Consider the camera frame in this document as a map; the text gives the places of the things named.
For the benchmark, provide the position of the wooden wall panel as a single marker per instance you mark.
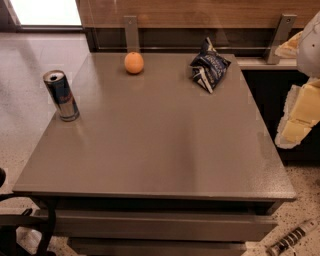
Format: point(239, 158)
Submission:
point(195, 13)

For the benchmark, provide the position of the blue chip bag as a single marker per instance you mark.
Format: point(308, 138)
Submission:
point(209, 67)

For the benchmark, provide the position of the left metal bracket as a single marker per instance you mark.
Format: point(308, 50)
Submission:
point(131, 33)

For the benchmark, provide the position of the metal bracket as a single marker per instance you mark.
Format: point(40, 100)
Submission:
point(280, 35)
point(131, 33)

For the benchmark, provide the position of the redbull can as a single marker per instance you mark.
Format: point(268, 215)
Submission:
point(61, 94)

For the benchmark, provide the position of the right metal bracket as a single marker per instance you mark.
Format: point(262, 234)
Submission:
point(280, 35)

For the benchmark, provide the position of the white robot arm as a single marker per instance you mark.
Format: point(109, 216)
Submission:
point(308, 54)

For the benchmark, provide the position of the striped tube on floor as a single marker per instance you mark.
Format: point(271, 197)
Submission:
point(288, 241)

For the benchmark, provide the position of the orange fruit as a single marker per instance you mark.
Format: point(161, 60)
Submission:
point(134, 62)

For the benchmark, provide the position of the grey cabinet drawers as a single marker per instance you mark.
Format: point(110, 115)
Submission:
point(159, 226)

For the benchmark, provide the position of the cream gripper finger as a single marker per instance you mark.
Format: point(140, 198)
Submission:
point(301, 114)
point(289, 48)

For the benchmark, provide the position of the black chair base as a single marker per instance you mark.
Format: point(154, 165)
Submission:
point(9, 223)

